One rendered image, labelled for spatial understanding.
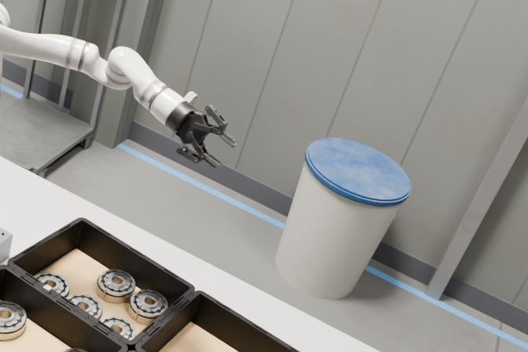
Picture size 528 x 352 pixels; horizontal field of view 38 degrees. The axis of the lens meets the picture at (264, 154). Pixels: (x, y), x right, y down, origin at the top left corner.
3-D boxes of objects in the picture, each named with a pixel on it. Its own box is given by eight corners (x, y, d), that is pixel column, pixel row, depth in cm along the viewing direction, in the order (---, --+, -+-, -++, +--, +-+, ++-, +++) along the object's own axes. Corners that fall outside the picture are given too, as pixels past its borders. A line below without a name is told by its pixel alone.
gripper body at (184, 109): (156, 128, 175) (188, 154, 174) (176, 98, 173) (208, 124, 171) (171, 124, 182) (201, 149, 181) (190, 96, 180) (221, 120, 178)
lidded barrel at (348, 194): (375, 270, 405) (423, 172, 374) (343, 323, 361) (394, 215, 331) (290, 224, 417) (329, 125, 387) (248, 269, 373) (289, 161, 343)
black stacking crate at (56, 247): (-2, 297, 199) (4, 263, 194) (74, 248, 224) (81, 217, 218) (120, 381, 188) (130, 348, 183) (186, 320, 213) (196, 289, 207)
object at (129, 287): (89, 283, 207) (90, 281, 207) (111, 265, 216) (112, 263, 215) (121, 301, 205) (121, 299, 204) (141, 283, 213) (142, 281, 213)
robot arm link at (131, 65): (174, 77, 176) (166, 102, 183) (125, 37, 179) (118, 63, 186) (154, 91, 172) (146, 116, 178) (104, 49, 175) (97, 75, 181)
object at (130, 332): (86, 331, 192) (87, 330, 192) (111, 311, 200) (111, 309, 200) (119, 353, 189) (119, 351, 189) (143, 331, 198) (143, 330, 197)
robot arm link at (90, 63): (135, 78, 187) (78, 60, 185) (142, 53, 181) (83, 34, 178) (129, 98, 183) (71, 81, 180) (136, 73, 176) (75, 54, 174)
